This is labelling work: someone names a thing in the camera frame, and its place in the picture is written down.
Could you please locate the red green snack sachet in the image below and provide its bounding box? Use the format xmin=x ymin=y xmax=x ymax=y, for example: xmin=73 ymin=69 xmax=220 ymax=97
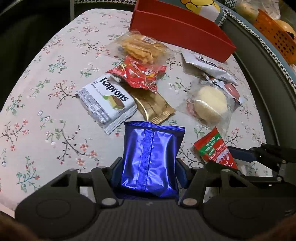
xmin=194 ymin=127 xmax=237 ymax=169

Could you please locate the blue foil snack packet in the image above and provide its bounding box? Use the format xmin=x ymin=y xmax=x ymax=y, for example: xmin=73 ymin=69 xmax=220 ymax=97
xmin=120 ymin=121 xmax=185 ymax=198

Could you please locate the round white cake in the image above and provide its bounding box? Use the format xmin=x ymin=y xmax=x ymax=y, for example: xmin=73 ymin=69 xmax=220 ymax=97
xmin=177 ymin=80 xmax=235 ymax=138

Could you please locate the white pink sausage packet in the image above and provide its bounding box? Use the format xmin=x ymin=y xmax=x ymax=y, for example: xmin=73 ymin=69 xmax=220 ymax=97
xmin=208 ymin=79 xmax=245 ymax=105

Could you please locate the white Kaprons wafer packet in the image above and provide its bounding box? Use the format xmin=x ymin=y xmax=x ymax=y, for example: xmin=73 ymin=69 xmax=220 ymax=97
xmin=75 ymin=73 xmax=137 ymax=135

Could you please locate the gold foil snack packet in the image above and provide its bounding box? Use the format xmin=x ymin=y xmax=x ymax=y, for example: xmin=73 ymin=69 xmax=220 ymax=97
xmin=121 ymin=83 xmax=176 ymax=125

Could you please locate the white gluten strip snack bag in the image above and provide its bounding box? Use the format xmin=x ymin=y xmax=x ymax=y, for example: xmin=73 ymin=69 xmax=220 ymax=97
xmin=181 ymin=49 xmax=238 ymax=85

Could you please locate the red Trolli gummy bag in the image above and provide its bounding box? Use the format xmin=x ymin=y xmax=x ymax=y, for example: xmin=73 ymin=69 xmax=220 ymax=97
xmin=107 ymin=55 xmax=167 ymax=94

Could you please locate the clear bag of yellow crackers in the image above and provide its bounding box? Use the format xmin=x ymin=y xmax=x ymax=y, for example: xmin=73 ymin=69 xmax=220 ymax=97
xmin=106 ymin=31 xmax=174 ymax=65

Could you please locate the dark green sofa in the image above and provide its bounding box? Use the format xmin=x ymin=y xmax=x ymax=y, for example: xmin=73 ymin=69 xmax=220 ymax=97
xmin=222 ymin=17 xmax=295 ymax=149

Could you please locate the floral tablecloth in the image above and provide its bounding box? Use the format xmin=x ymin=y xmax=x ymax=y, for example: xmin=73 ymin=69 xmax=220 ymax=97
xmin=1 ymin=9 xmax=266 ymax=211

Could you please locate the orange plastic basket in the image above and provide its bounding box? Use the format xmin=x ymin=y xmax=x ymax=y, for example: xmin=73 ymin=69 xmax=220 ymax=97
xmin=253 ymin=9 xmax=295 ymax=65

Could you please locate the teal sofa cover with lion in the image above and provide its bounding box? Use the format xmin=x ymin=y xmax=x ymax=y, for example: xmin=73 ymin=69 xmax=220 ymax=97
xmin=166 ymin=1 xmax=295 ymax=91

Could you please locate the red cardboard box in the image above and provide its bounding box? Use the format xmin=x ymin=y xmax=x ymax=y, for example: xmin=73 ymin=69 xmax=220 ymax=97
xmin=129 ymin=1 xmax=236 ymax=63

